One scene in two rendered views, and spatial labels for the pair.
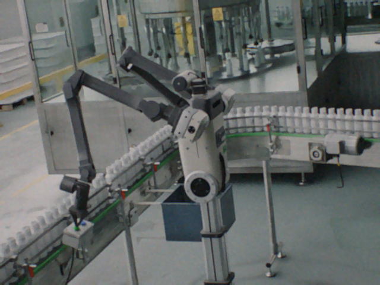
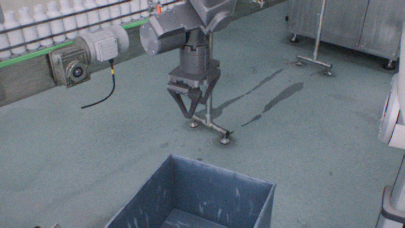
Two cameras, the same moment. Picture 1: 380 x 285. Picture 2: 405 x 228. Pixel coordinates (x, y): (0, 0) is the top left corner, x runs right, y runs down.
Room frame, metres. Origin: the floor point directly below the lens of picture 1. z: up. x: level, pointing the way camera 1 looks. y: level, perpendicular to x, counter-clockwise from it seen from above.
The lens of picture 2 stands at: (3.66, 0.67, 1.63)
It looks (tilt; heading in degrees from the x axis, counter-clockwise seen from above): 32 degrees down; 274
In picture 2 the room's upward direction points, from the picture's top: straight up
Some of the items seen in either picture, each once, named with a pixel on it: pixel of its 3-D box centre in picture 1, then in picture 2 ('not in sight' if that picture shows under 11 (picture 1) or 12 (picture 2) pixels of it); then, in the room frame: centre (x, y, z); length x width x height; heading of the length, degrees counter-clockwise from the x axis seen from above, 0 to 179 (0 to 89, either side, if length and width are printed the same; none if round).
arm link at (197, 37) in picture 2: not in sight; (191, 28); (3.73, -0.01, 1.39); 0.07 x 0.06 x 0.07; 42
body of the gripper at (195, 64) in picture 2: not in sight; (194, 58); (3.72, -0.01, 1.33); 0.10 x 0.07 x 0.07; 67
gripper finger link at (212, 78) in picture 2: not in sight; (199, 87); (3.72, -0.03, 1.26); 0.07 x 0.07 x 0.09; 67
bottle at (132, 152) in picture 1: (134, 164); not in sight; (3.98, 0.33, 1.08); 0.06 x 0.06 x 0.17
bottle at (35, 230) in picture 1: (37, 239); not in sight; (2.99, 0.72, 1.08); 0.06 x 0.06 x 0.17
